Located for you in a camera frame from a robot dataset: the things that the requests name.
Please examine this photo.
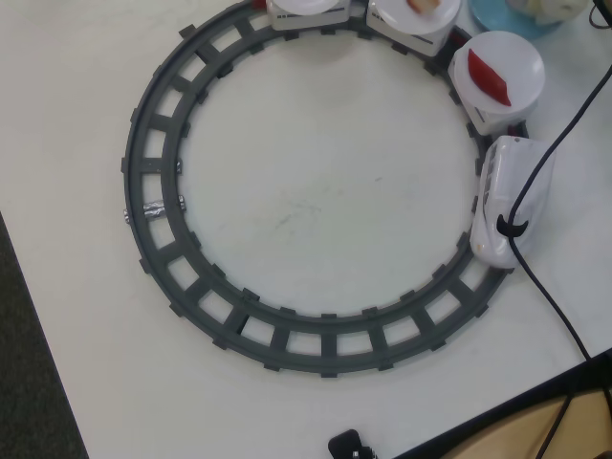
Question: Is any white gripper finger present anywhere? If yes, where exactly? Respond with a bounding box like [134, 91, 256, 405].
[535, 0, 589, 25]

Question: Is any light blue round dish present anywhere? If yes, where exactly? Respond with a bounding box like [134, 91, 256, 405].
[467, 0, 594, 39]

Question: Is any red tuna sushi piece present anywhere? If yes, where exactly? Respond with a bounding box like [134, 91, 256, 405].
[467, 47, 514, 107]

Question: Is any white Shinkansen toy locomotive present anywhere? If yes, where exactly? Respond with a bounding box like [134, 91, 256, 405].
[468, 135, 558, 269]

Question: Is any grey circular toy train track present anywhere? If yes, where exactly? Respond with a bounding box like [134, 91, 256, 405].
[120, 0, 532, 380]

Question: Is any black clamp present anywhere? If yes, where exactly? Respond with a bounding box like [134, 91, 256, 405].
[328, 428, 379, 459]

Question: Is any thin motor wire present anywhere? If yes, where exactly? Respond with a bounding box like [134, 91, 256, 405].
[588, 0, 612, 31]

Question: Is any thick black cable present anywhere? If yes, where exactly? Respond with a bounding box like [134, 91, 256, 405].
[494, 64, 612, 459]

